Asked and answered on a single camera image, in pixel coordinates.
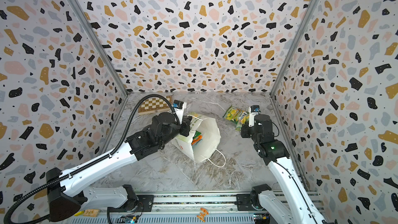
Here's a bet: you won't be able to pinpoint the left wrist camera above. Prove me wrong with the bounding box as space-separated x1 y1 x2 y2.
173 100 187 122

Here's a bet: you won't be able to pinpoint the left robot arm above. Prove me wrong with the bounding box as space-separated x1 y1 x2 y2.
46 113 192 222

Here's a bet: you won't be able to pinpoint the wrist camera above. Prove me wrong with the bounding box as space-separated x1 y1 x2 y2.
173 100 187 122
248 105 261 127

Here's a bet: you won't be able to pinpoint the wooden chessboard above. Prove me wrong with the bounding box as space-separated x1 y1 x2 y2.
138 97 170 115

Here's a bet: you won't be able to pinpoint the left circuit board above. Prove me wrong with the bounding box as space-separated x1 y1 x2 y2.
117 215 139 224

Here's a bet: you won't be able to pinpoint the green teal snack packet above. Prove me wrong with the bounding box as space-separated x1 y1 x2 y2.
235 111 249 131

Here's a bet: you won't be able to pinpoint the right circuit board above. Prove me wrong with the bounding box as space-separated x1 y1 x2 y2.
254 214 271 224

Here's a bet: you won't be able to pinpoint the black corrugated cable conduit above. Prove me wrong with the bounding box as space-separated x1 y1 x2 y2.
2 94 181 224

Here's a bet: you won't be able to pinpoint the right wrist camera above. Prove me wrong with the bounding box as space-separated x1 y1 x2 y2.
248 105 261 127

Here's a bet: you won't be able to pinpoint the white paper bag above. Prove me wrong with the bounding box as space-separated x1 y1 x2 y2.
172 112 226 168

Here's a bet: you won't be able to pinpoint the circuit board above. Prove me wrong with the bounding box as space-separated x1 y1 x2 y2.
254 214 271 224
117 215 139 224

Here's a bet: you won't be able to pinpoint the yellow green snack packet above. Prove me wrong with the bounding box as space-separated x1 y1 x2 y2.
223 106 247 123

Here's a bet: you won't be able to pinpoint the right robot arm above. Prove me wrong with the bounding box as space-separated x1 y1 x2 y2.
241 113 327 224

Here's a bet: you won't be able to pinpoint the orange snack packet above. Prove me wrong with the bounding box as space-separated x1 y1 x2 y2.
191 131 203 146

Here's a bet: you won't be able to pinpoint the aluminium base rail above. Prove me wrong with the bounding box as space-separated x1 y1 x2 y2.
64 191 323 224

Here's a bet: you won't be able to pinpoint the orange clips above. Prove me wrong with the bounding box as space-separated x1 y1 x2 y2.
197 207 209 223

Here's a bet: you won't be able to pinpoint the wooden tag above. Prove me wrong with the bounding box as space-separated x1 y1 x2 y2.
82 209 101 218

